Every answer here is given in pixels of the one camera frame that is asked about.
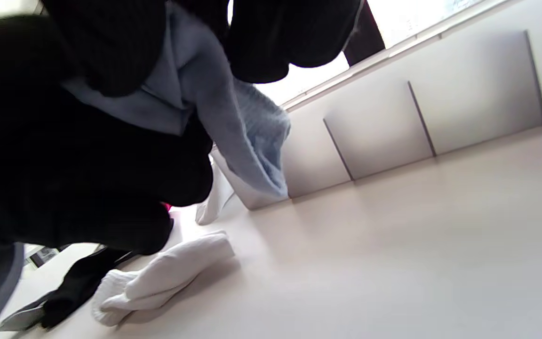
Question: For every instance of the person's left hand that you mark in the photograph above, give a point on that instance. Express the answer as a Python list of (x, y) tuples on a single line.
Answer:
[(64, 179)]

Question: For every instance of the person's right hand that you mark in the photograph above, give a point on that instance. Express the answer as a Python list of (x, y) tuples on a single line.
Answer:
[(111, 47)]

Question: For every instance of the light blue sock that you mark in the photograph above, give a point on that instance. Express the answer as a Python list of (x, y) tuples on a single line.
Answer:
[(205, 94)]

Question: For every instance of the red sock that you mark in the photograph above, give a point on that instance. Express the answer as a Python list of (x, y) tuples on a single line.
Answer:
[(166, 206)]

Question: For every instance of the black sock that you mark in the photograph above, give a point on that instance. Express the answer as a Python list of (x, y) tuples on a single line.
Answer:
[(83, 287)]

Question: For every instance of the white sock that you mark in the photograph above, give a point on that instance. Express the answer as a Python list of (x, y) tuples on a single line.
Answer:
[(214, 197), (172, 273)]

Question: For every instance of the grey sock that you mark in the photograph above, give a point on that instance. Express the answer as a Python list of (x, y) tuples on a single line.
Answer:
[(21, 318)]

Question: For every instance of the clear plastic divided organizer box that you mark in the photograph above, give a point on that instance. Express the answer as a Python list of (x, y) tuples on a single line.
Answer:
[(384, 132)]

